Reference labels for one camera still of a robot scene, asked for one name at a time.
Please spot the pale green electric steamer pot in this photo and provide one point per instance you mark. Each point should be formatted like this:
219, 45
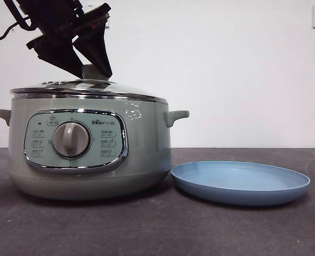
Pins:
146, 149

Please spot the blue plate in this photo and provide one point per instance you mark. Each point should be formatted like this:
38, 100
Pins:
240, 178

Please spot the glass lid with green knob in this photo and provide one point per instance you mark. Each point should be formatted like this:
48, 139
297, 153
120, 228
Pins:
89, 72

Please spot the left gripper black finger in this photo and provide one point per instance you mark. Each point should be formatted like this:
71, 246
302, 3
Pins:
64, 60
97, 50

